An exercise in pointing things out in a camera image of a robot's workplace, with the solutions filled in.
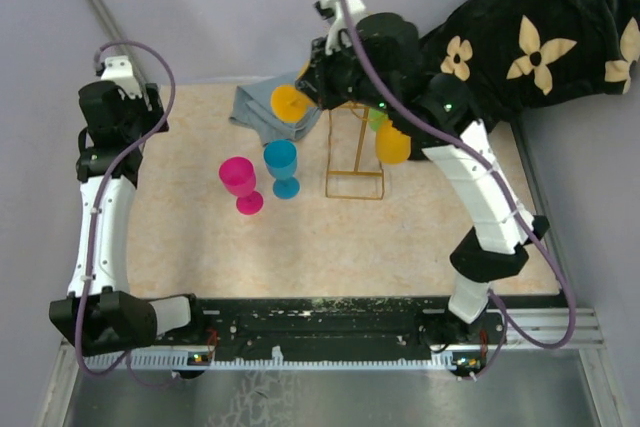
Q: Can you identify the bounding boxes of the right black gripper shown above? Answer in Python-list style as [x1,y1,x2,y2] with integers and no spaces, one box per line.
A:
[295,30,396,116]

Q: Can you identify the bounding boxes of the orange plastic wine glass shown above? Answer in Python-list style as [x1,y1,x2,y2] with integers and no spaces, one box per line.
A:
[270,61,317,124]
[375,120,411,165]

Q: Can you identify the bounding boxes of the blue plastic wine glass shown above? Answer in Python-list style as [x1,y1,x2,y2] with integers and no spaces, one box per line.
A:
[263,139,300,200]

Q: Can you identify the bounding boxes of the pink plastic wine glass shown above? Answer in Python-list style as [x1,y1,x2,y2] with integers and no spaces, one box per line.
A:
[218,156,264,216]

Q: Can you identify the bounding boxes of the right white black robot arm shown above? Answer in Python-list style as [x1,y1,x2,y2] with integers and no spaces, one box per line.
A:
[296,8,549,343]

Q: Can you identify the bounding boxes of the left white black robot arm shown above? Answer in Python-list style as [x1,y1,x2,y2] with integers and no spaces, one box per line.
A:
[49,81,208,357]

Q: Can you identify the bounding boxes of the green plastic wine glass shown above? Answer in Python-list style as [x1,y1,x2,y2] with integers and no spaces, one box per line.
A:
[368,108,388,132]

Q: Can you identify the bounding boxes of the grey folded cloth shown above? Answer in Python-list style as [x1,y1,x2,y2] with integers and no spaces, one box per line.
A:
[229,72,321,145]

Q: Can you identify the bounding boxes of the black floral blanket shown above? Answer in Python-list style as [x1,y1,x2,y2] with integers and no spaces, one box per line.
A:
[416,0,639,130]

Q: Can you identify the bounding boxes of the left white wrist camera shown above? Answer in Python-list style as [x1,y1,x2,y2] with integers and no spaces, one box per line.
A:
[94,55,144,99]

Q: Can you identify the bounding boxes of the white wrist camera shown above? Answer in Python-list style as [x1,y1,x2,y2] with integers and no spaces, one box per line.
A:
[94,55,144,99]
[314,0,369,56]

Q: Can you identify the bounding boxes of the gold wire glass rack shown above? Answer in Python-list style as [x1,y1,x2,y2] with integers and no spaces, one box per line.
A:
[324,102,386,201]

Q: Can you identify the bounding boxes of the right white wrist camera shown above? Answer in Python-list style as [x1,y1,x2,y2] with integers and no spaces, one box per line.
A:
[314,0,369,56]

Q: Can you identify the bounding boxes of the aluminium frame rail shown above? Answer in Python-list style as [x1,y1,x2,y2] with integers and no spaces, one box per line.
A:
[85,0,148,88]

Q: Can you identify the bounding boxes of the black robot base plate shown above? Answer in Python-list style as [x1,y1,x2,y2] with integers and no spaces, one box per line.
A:
[149,291,506,363]

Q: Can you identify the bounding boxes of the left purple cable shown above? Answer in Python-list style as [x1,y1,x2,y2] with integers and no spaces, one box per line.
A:
[74,40,177,388]

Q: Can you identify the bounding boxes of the purple cable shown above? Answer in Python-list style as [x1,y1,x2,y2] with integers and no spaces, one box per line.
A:
[327,0,579,381]
[74,40,177,388]

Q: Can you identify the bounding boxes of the white slotted cable duct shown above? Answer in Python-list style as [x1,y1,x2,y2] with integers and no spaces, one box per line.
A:
[79,346,484,371]

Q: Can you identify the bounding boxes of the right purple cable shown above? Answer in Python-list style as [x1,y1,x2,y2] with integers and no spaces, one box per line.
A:
[327,0,579,381]

